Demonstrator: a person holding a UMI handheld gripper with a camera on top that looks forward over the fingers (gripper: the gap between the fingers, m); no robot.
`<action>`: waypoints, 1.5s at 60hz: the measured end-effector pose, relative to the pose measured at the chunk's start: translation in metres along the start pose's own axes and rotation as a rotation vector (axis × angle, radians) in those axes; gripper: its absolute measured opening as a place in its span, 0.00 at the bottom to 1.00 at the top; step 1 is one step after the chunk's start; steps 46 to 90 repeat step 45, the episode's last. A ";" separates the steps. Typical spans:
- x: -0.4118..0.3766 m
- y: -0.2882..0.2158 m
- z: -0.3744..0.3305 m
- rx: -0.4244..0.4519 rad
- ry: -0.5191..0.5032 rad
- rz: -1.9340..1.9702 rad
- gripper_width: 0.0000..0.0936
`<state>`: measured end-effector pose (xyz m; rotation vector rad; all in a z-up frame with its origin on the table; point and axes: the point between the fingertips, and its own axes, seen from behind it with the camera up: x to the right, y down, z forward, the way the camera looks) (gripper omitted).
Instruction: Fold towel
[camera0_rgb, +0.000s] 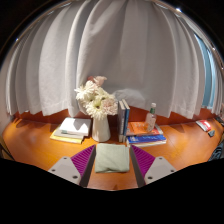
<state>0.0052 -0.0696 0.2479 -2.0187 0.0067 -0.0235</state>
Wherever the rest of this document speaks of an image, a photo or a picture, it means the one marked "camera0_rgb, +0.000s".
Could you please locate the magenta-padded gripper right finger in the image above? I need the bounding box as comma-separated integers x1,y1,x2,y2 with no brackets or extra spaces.
129,144,178,188

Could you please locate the dark grey standing book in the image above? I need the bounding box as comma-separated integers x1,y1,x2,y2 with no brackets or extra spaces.
116,100,126,143

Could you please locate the orange book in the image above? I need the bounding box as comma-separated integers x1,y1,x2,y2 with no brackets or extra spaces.
128,120,164,137

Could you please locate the white flower bouquet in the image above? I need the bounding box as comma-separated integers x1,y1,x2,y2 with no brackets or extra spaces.
73,75,119,121

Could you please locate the red booklet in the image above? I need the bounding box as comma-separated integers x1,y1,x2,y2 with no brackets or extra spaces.
195,119,213,133

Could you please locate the clear bottle with green cap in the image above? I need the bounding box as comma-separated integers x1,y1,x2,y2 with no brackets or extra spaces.
144,102,158,133

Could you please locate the white curtain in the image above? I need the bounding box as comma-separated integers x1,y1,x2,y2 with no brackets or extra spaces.
0,0,224,122

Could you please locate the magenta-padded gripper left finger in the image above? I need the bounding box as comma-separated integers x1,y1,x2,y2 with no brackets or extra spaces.
47,144,98,188

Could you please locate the blue standing book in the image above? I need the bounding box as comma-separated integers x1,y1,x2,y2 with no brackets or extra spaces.
121,98,131,138

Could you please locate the white ceramic jug vase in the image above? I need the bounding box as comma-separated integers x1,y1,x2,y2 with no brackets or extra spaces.
91,114,112,143

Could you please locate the white book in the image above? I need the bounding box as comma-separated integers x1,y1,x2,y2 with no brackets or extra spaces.
59,117,93,137

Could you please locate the pale green towel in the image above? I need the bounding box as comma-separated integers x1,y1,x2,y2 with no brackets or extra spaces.
94,143,131,174

